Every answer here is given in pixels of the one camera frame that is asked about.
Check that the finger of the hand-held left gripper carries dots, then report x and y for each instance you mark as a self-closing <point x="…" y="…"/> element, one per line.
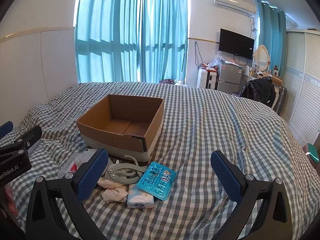
<point x="6" y="128"/>
<point x="27" y="138"/>

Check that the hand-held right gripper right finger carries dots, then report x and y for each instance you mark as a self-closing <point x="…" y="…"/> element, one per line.
<point x="225" y="177"/>

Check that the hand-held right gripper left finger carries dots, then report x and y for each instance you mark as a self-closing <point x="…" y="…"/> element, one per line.
<point x="91" y="177"/>

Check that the clear cotton swab jar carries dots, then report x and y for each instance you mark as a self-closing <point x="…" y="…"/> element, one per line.
<point x="71" y="166"/>

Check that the white cloth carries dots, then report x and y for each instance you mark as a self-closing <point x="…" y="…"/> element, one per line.
<point x="113" y="191"/>

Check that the grey-green plastic clip tool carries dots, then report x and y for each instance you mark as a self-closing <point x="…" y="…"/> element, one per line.
<point x="125" y="173"/>

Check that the cardboard box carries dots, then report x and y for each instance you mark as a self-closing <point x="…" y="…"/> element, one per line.
<point x="112" y="135"/>

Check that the white tissue pack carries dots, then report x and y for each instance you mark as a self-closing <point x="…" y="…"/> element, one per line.
<point x="140" y="197"/>

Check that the blue pill blister pack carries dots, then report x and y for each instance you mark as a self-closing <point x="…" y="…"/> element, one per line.
<point x="156" y="182"/>

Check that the checked bed sheet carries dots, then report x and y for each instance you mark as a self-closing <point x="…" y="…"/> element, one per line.
<point x="205" y="135"/>

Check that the green lidded container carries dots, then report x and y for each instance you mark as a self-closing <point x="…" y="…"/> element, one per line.
<point x="313" y="152"/>

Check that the black jacket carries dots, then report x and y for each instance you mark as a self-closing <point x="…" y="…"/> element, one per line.
<point x="262" y="91"/>

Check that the grey suitcase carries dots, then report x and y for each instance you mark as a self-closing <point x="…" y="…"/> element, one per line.
<point x="281" y="100"/>

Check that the silver small fridge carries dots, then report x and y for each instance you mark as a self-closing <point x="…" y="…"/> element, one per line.
<point x="228" y="78"/>

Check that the white suitcase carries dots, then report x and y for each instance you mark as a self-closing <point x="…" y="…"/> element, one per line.
<point x="203" y="78"/>

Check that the white jug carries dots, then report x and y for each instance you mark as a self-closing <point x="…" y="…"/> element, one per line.
<point x="179" y="82"/>

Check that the dark red patterned bag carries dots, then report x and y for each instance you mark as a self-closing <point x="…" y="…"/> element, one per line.
<point x="167" y="81"/>

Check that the clear plastic bag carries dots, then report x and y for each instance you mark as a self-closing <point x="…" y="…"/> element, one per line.
<point x="215" y="60"/>

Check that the white slatted wardrobe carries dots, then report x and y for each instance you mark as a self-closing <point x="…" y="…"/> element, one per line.
<point x="302" y="85"/>

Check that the white oval mirror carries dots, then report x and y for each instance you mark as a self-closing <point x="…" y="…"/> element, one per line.
<point x="262" y="57"/>

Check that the blue window curtain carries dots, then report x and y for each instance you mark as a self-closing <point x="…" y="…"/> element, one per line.
<point x="105" y="37"/>
<point x="273" y="37"/>
<point x="162" y="37"/>

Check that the white air conditioner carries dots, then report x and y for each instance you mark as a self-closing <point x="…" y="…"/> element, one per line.
<point x="233" y="3"/>

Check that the black wall television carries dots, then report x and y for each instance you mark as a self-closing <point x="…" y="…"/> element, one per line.
<point x="236" y="43"/>

